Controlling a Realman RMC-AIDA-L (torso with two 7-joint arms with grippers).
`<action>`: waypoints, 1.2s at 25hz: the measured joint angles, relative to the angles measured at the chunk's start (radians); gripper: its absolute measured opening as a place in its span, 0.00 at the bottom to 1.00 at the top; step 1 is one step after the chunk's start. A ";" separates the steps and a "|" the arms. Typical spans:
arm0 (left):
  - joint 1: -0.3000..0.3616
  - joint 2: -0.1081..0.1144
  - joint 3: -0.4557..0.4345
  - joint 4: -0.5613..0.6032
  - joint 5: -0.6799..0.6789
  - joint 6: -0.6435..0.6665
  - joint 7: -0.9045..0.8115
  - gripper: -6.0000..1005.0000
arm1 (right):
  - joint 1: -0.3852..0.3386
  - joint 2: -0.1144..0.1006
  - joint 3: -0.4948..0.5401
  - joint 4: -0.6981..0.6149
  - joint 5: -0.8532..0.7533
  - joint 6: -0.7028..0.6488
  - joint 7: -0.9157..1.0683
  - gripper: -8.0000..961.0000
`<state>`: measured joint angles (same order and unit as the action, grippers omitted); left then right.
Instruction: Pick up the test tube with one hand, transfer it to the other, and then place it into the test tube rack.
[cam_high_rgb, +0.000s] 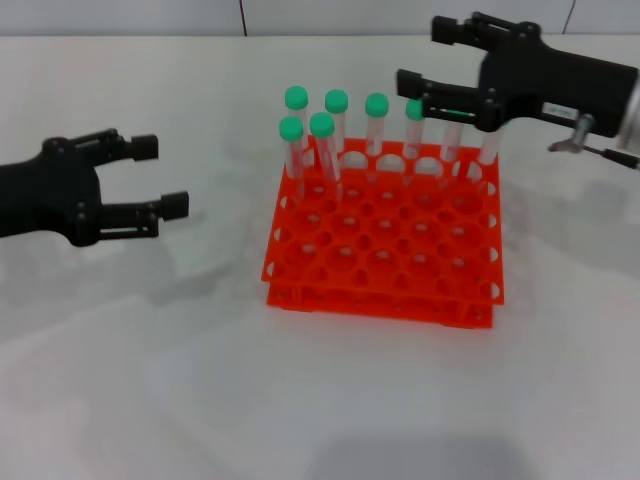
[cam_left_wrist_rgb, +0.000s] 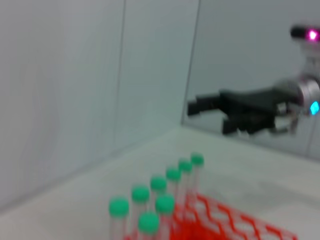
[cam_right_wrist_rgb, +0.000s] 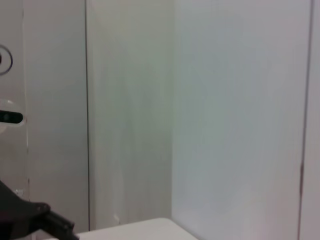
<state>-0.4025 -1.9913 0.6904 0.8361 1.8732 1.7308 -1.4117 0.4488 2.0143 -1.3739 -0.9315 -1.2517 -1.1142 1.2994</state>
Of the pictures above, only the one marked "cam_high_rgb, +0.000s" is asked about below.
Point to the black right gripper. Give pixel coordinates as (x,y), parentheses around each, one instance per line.
(560,85)

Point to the orange test tube rack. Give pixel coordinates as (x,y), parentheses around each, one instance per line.
(400,315)

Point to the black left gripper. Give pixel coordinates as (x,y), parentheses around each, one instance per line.
(45,195)

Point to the clear test tube green cap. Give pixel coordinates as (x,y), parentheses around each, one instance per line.
(296,97)
(291,128)
(490,147)
(452,142)
(413,111)
(322,124)
(376,105)
(336,101)

